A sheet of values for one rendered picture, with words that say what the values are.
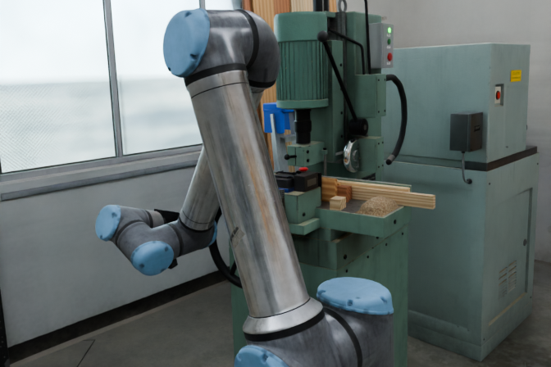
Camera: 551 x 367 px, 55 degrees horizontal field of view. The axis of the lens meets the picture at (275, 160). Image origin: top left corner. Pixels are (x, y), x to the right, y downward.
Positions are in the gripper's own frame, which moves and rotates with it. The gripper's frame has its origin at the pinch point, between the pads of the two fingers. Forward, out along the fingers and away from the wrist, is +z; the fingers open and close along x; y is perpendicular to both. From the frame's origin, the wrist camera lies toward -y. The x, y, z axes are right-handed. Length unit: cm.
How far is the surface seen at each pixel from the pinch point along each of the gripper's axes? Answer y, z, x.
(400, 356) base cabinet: -35, 91, -33
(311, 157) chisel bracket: 32.8, 30.2, -14.9
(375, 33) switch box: 82, 42, -25
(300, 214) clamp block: 12.8, 12.0, -25.8
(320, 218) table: 12.7, 20.6, -27.7
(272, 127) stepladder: 56, 91, 49
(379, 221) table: 14, 20, -47
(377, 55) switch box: 74, 45, -26
